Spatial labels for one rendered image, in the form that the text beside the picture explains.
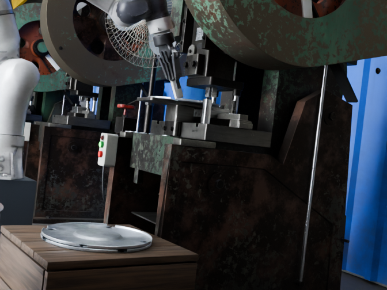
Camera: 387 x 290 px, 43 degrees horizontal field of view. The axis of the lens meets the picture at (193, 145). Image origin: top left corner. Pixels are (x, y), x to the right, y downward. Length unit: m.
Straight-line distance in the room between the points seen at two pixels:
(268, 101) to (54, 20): 1.62
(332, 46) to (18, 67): 1.03
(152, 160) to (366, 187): 1.37
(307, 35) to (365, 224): 1.41
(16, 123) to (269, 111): 0.94
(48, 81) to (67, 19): 1.79
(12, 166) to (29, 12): 3.35
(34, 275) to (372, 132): 2.09
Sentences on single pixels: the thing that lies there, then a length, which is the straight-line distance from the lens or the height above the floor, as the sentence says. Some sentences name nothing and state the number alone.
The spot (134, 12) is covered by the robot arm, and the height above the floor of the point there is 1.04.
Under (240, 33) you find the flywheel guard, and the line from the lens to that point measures 1.55.
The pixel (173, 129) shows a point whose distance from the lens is 1.89.
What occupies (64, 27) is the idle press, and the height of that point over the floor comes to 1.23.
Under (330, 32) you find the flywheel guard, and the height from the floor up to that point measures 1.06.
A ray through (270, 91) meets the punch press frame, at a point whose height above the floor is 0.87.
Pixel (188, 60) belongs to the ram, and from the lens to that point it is 2.00.
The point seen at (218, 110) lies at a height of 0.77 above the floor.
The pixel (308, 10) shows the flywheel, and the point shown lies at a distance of 1.75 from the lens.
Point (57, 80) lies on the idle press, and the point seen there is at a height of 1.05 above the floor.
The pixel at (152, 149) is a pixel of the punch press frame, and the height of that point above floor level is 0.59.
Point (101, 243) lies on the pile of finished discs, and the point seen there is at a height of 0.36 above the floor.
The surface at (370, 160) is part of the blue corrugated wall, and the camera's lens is 2.85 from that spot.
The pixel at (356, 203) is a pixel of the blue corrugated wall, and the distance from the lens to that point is 2.89.
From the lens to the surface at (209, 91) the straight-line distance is 2.00.
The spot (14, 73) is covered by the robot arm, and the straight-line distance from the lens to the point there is 1.64.
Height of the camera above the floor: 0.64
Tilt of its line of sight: 1 degrees down
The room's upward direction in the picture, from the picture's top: 7 degrees clockwise
